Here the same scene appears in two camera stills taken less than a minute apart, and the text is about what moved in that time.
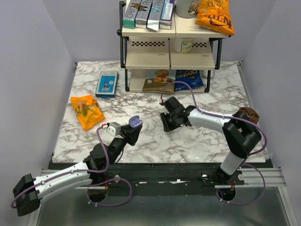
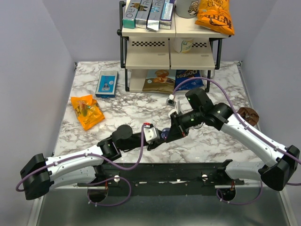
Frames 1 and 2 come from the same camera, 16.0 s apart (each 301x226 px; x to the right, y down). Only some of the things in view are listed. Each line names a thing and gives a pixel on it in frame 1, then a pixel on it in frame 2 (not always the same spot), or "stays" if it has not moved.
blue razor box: [107, 85] stays
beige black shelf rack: [179, 44] stays
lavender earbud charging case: [134, 121] -> [165, 133]
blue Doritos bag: [193, 77] stays
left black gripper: [129, 134] -> [150, 145]
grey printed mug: [186, 8] stays
